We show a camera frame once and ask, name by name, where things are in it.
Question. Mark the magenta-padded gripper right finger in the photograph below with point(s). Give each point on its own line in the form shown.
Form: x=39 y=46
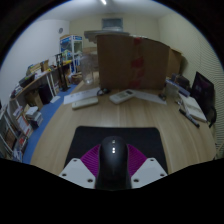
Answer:
x=148 y=172

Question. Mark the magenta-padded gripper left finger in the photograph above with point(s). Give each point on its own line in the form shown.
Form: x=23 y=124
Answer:
x=76 y=173

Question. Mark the black computer mouse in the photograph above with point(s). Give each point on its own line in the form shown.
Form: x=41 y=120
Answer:
x=113 y=166

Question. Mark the black mouse pad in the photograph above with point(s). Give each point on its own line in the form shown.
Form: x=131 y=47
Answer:
x=86 y=140

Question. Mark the black marker pen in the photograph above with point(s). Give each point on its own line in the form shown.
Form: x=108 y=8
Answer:
x=189 y=117

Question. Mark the small white flat device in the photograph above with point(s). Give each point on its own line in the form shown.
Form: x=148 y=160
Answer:
x=85 y=103

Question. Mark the shelf unit with books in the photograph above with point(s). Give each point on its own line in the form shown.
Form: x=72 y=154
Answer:
x=16 y=130

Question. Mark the long white paper sheet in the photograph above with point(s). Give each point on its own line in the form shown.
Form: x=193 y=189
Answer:
x=80 y=95

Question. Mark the white book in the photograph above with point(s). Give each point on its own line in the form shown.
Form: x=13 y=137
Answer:
x=195 y=108

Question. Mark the white remote control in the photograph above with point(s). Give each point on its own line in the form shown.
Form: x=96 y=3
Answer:
x=121 y=96

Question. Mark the clear plastic container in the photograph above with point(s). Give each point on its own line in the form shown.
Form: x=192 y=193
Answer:
x=171 y=89

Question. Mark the blue book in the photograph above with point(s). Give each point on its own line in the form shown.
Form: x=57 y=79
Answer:
x=178 y=87

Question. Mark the black office chair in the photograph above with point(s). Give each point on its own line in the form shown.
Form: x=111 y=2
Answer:
x=203 y=93

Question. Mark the clear plastic jug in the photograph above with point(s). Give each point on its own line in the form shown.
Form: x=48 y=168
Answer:
x=88 y=68

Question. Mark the large brown cardboard box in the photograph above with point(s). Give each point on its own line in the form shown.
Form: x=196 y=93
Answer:
x=130 y=63

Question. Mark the small brown cardboard box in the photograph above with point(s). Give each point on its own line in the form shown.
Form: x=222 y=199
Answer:
x=175 y=63

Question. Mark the blue white glass cabinet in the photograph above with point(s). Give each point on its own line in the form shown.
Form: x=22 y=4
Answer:
x=71 y=50

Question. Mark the wall window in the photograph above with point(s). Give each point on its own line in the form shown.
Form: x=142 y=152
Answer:
x=112 y=23

